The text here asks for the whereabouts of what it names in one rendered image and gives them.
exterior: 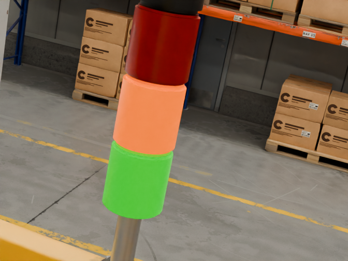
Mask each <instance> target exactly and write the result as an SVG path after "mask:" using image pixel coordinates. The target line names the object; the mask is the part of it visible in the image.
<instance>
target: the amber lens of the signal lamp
mask: <svg viewBox="0 0 348 261"><path fill-rule="evenodd" d="M185 94H186V86H185V85H179V86H169V85H159V84H154V83H149V82H144V81H141V80H138V79H135V78H133V77H131V76H129V75H128V74H125V75H124V76H123V81H122V87H121V93H120V99H119V105H118V111H117V117H116V121H115V127H114V133H113V138H114V140H115V141H116V143H117V144H119V145H120V146H122V147H124V148H126V149H129V150H131V151H135V152H139V153H144V154H166V153H169V152H170V151H172V150H173V149H174V148H175V145H176V139H177V134H178V129H179V124H180V119H181V114H182V109H183V104H184V99H185Z"/></svg>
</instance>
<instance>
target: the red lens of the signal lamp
mask: <svg viewBox="0 0 348 261"><path fill-rule="evenodd" d="M200 19H201V18H200V17H199V16H198V14H185V13H177V12H171V11H165V10H161V9H156V8H153V7H149V6H146V5H143V4H141V3H138V5H135V11H134V17H133V23H132V29H131V33H130V39H129V45H128V51H127V57H126V63H125V69H124V70H125V71H126V73H127V74H128V75H129V76H131V77H133V78H135V79H138V80H141V81H144V82H149V83H154V84H159V85H169V86H179V85H184V84H185V83H187V82H188V80H189V75H190V70H191V64H192V59H193V54H194V49H195V44H196V39H197V34H198V29H199V24H200Z"/></svg>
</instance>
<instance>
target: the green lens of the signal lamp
mask: <svg viewBox="0 0 348 261"><path fill-rule="evenodd" d="M172 158H173V152H172V151H170V152H169V153H166V154H144V153H139V152H135V151H131V150H129V149H126V148H124V147H122V146H120V145H119V144H117V143H116V141H115V140H114V141H113V142H112V145H111V151H110V157H109V163H108V169H107V175H106V181H105V187H104V193H103V199H102V202H103V204H104V205H105V206H106V208H107V209H108V210H110V211H111V212H113V213H115V214H117V215H120V216H123V217H126V218H131V219H149V218H153V217H155V216H157V215H159V214H160V213H161V212H162V209H163V204H164V199H165V194H166V189H167V184H168V179H169V174H170V169H171V163H172Z"/></svg>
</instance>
